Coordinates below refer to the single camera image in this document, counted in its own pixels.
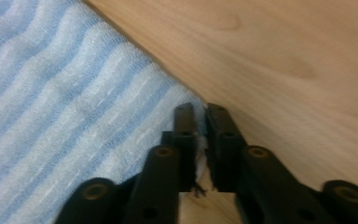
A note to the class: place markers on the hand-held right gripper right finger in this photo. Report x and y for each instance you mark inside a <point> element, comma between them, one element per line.
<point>225,149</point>

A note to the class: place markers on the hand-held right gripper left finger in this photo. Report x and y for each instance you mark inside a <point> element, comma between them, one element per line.
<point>185,146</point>

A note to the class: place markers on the light blue striped cloth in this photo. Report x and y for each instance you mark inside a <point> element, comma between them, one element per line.
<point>59,102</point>

